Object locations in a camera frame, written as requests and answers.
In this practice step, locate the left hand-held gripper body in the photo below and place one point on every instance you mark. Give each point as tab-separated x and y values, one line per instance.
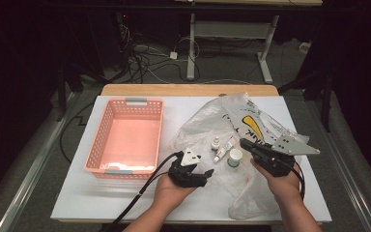
186	174

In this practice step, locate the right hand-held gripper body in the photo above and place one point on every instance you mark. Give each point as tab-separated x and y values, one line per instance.
290	146

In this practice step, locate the small white green-label jar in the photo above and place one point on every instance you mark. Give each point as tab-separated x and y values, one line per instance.
234	158

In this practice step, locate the white ointment tube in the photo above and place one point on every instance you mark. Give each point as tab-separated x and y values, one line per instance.
223	150

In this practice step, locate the clear smiley plastic bag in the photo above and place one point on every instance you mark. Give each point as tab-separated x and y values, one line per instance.
203	125

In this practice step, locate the pink plastic basket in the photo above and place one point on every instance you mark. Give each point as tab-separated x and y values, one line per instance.
125	135

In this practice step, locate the person's left hand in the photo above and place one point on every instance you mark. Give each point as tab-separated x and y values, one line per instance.
170	193

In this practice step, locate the person's right hand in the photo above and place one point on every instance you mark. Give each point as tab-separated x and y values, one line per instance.
283	185

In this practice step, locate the black metal stand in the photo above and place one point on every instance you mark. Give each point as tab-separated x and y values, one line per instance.
61	93
327	103

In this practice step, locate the white table board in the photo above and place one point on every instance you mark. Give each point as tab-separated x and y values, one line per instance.
174	112

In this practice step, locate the wooden table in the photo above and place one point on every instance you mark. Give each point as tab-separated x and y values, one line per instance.
190	90

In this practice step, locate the beige power strip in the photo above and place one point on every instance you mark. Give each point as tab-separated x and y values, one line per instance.
305	47

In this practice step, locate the white power adapter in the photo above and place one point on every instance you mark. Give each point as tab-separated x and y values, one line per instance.
173	55

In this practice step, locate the aluminium floor rail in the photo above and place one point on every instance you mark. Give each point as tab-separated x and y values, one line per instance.
344	170
35	164

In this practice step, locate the white metal desk frame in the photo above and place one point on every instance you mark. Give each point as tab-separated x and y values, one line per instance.
232	29

